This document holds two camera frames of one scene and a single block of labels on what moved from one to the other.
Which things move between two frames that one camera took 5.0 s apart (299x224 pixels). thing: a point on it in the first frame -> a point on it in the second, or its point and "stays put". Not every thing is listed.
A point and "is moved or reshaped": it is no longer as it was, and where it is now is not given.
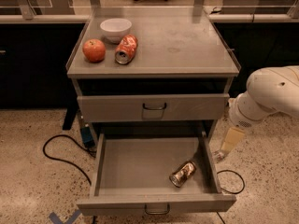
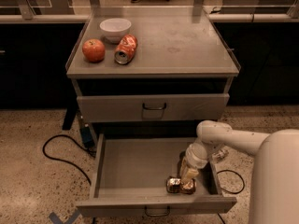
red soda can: [126, 49] stays put
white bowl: [114, 29] stays put
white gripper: [239, 119] -> [195, 160]
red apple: [94, 49] stays put
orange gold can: [182, 174] is moved or reshaped
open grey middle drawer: [132, 170] stays put
